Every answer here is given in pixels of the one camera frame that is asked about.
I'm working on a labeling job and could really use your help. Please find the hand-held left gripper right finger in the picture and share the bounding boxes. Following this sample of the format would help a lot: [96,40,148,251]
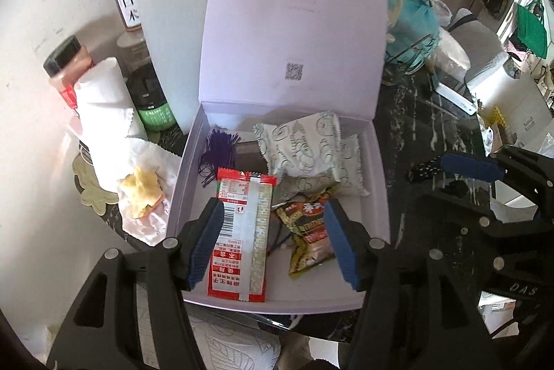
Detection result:
[322,198,505,370]

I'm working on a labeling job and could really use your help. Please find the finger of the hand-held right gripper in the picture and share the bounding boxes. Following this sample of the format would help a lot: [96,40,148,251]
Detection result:
[414,189,538,237]
[440,144,554,207]

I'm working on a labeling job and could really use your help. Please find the white card panel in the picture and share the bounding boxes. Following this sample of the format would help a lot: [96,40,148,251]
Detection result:
[131,0,217,133]

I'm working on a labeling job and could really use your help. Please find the leaf patterned seat cushion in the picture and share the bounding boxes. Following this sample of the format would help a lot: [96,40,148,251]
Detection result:
[134,283,282,370]

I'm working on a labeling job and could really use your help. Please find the black polka dot cloth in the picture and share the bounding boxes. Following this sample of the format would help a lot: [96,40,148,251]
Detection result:
[407,157,446,184]

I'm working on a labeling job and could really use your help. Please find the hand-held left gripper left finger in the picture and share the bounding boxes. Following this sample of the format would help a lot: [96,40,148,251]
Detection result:
[45,197,226,370]

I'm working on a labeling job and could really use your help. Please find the red white snack packet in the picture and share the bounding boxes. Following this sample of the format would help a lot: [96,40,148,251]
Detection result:
[207,168,278,303]

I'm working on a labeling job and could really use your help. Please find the blue plastic bag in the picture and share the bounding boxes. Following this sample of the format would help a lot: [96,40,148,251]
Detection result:
[385,0,440,63]

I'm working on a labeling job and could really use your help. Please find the green label bottle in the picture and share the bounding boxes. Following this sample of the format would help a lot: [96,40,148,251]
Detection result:
[125,64,176,132]

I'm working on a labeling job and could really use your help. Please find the black fuzzy item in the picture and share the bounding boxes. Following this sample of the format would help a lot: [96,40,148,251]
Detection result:
[437,178,472,200]

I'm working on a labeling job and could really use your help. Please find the brown yellow snack packet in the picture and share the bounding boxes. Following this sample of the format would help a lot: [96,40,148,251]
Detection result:
[276,187,338,280]

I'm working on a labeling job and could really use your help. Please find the green flower coaster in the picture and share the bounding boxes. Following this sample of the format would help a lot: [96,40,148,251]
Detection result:
[71,151,122,217]

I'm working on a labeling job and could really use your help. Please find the black lid spice jar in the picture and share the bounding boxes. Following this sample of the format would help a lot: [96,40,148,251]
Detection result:
[42,36,95,111]

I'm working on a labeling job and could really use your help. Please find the yellow food piece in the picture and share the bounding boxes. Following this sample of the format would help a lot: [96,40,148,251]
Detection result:
[119,166,165,220]

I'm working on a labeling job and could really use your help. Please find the purple tassel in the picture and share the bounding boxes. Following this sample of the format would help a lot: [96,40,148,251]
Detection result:
[199,129,241,189]

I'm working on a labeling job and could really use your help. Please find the paper towel roll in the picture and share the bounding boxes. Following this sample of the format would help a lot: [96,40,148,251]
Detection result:
[73,57,148,193]

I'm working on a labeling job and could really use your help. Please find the white chair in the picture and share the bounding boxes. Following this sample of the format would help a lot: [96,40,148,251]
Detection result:
[448,8,509,94]

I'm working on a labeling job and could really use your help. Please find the white patterned packet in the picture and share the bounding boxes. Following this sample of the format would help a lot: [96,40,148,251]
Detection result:
[333,134,370,197]
[253,111,343,182]
[272,175,330,206]

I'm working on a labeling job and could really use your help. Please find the lavender gift box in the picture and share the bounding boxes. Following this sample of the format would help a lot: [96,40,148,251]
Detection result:
[167,0,406,315]

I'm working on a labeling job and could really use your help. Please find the green tote bag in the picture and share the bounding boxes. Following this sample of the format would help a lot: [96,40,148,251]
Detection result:
[514,2,548,59]

